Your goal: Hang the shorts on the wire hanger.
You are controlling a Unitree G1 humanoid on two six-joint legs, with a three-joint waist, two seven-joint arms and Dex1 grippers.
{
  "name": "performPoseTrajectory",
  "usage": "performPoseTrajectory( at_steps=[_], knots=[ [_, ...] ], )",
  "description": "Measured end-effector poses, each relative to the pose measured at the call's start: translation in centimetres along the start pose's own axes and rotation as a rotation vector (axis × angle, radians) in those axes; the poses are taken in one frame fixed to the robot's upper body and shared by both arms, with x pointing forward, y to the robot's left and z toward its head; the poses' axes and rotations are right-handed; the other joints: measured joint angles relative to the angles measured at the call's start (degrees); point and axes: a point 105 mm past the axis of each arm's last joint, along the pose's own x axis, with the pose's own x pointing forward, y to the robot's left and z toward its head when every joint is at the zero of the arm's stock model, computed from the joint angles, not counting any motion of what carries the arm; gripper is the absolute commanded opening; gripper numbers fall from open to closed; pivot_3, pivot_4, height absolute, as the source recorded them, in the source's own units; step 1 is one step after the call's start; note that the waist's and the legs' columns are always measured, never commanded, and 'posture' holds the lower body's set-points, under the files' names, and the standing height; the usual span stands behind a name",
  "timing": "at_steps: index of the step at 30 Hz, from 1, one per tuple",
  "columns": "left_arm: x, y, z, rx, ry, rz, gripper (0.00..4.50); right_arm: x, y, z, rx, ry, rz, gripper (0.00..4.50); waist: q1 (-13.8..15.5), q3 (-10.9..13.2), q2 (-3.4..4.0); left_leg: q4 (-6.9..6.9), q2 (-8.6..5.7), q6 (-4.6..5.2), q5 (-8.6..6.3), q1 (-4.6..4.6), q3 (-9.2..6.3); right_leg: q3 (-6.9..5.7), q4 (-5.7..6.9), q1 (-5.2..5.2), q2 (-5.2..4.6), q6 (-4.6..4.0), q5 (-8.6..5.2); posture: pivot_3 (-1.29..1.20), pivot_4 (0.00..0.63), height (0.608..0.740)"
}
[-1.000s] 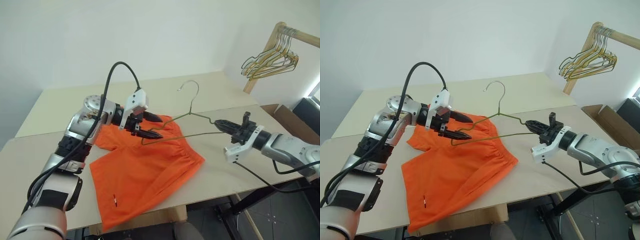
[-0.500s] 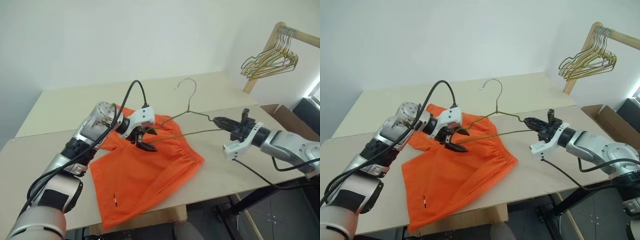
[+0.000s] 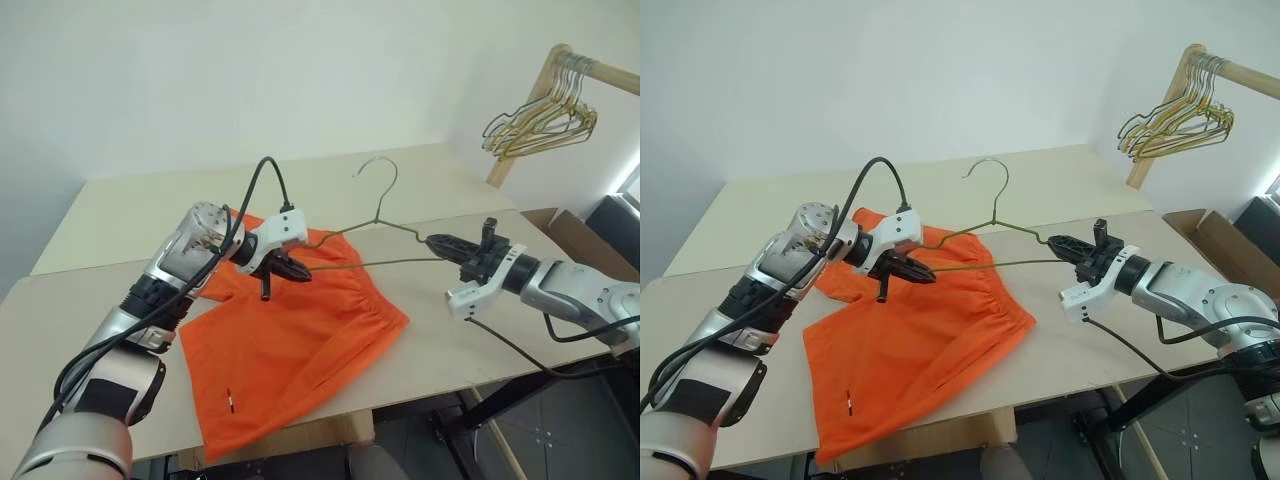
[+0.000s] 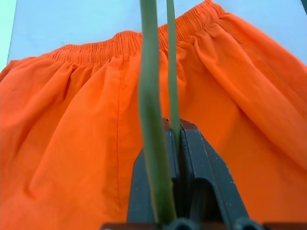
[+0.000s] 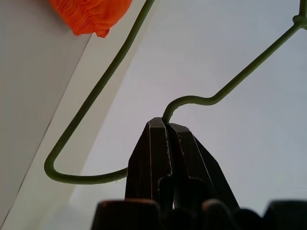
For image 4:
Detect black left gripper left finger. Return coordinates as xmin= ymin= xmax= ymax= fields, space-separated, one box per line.
xmin=126 ymin=118 xmax=181 ymax=224

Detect orange shorts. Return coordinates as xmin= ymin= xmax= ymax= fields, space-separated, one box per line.
xmin=0 ymin=0 xmax=307 ymax=230

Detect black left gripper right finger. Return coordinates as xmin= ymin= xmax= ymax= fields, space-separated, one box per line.
xmin=173 ymin=119 xmax=250 ymax=224

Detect green cables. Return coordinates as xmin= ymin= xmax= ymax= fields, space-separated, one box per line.
xmin=138 ymin=0 xmax=181 ymax=225

